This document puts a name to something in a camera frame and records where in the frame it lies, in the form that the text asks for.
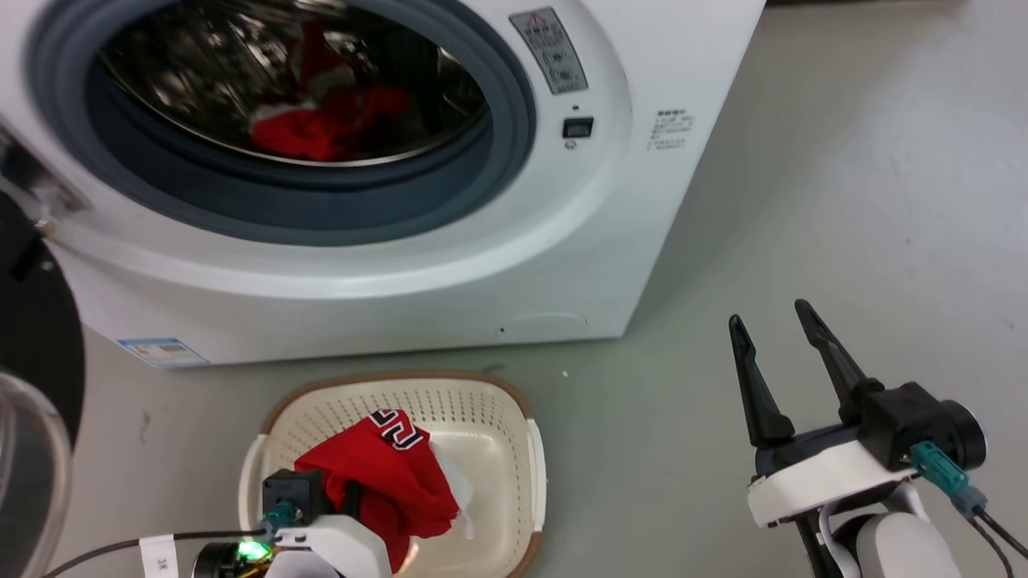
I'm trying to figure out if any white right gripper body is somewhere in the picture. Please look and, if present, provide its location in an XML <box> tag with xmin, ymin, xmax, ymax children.
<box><xmin>746</xmin><ymin>423</ymin><xmax>918</xmax><ymax>529</ymax></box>

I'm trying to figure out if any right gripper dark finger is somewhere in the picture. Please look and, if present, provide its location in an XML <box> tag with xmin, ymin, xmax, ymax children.
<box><xmin>794</xmin><ymin>299</ymin><xmax>878</xmax><ymax>428</ymax></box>
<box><xmin>728</xmin><ymin>314</ymin><xmax>797</xmax><ymax>450</ymax></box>

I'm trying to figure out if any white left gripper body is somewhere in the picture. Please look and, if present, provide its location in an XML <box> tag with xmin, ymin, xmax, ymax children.
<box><xmin>265</xmin><ymin>514</ymin><xmax>394</xmax><ymax>578</ymax></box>

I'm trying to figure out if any red jersey with black number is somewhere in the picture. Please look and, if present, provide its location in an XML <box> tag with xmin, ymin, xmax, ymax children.
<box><xmin>294</xmin><ymin>409</ymin><xmax>476</xmax><ymax>572</ymax></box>

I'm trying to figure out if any cream perforated laundry basket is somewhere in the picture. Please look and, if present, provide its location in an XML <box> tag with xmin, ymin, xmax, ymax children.
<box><xmin>239</xmin><ymin>371</ymin><xmax>549</xmax><ymax>578</ymax></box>

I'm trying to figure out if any white front-load washing machine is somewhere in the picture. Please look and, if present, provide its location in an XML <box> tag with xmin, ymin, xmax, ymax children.
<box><xmin>0</xmin><ymin>0</ymin><xmax>768</xmax><ymax>370</ymax></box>

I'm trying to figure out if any steel washing machine drum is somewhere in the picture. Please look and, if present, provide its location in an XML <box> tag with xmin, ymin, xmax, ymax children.
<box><xmin>95</xmin><ymin>0</ymin><xmax>491</xmax><ymax>168</ymax></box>

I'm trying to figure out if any blue white energy sticker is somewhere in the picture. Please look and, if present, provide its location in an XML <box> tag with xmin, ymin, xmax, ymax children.
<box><xmin>117</xmin><ymin>338</ymin><xmax>211</xmax><ymax>369</ymax></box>

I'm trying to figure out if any grey rubber door gasket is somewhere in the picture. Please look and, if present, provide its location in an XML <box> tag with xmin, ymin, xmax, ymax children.
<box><xmin>24</xmin><ymin>0</ymin><xmax>537</xmax><ymax>247</ymax></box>

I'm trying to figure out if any black round washer door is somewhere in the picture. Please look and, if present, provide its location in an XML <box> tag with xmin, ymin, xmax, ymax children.
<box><xmin>0</xmin><ymin>193</ymin><xmax>86</xmax><ymax>578</ymax></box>

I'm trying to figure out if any red garment with white trim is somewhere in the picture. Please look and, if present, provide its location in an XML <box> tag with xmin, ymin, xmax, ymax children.
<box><xmin>249</xmin><ymin>18</ymin><xmax>410</xmax><ymax>163</ymax></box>

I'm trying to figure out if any grey warning label sticker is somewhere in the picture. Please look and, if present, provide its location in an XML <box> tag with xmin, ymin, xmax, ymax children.
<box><xmin>509</xmin><ymin>7</ymin><xmax>589</xmax><ymax>96</ymax></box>

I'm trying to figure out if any metal door hinge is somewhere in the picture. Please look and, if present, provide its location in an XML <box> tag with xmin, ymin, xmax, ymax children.
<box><xmin>0</xmin><ymin>124</ymin><xmax>91</xmax><ymax>238</ymax></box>

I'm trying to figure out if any black cable with teal plug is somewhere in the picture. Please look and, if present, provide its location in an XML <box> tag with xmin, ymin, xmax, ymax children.
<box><xmin>911</xmin><ymin>441</ymin><xmax>1028</xmax><ymax>578</ymax></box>

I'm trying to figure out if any black cable with white tag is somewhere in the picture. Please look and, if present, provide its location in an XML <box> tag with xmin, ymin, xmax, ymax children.
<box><xmin>40</xmin><ymin>502</ymin><xmax>304</xmax><ymax>578</ymax></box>

